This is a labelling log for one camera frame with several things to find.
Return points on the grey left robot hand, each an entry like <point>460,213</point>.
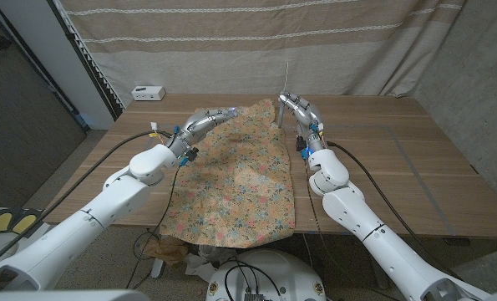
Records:
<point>200,125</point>

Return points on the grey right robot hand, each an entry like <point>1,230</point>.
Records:
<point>308,119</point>

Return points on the floral orange fabric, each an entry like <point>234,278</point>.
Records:
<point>239,184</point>

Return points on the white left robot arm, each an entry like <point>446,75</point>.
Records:
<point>89,221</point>

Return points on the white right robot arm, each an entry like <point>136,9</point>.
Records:
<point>373,238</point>

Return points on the crumpled brown paper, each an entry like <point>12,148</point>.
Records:
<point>164,250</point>

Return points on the crumpled white paper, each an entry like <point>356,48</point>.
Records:
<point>200,267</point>

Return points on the white power strip box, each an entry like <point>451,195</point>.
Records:
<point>148,93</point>

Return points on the beige striped curtain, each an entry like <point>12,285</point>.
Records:
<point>252,46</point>

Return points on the grey table leg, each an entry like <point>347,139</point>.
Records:
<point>158,267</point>

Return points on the white robot torso base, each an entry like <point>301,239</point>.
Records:
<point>290,271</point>

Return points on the dark wooden door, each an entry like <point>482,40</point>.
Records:
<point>22,125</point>

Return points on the black torso connector block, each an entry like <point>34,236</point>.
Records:
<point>254,297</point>

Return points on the black metal frame post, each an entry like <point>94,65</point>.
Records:
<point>99,83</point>

